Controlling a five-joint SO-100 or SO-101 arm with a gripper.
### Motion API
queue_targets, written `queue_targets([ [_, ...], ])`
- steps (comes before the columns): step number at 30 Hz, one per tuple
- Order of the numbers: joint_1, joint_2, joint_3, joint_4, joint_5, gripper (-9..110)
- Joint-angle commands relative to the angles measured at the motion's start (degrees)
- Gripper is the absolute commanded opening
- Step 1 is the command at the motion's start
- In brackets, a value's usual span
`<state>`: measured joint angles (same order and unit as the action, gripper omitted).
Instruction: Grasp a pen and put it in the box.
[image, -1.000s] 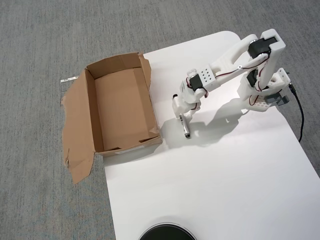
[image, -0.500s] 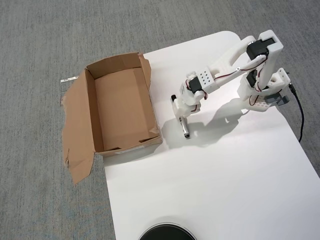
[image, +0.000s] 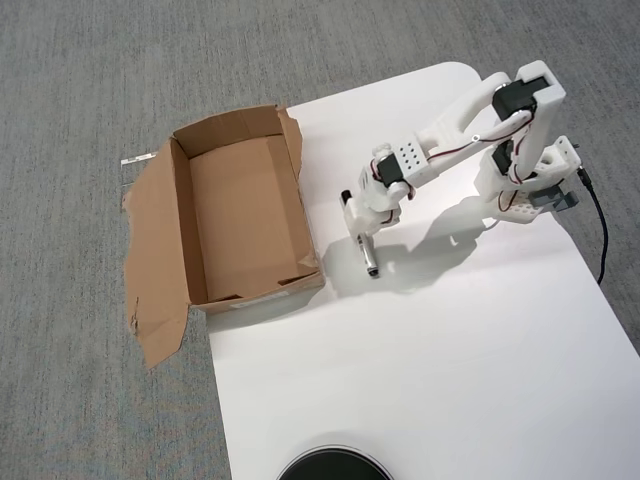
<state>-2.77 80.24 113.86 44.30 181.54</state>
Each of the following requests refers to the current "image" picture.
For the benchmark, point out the small white strip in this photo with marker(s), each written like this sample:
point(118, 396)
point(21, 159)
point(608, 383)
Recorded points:
point(137, 159)

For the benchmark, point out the white marker pen black cap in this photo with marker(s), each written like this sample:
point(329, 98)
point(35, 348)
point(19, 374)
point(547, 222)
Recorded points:
point(370, 262)

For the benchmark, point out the white fixed gripper finger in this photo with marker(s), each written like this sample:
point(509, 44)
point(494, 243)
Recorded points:
point(364, 235)

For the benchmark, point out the open brown cardboard box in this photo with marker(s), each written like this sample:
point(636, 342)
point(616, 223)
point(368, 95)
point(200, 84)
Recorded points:
point(240, 215)

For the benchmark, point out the black round object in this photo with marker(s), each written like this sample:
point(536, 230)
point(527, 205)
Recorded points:
point(332, 462)

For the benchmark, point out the white moving gripper finger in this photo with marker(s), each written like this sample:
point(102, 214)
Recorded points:
point(387, 223)

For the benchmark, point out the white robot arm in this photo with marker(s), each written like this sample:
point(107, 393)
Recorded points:
point(412, 162)

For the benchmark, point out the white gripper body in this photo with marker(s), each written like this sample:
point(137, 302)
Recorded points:
point(361, 218)

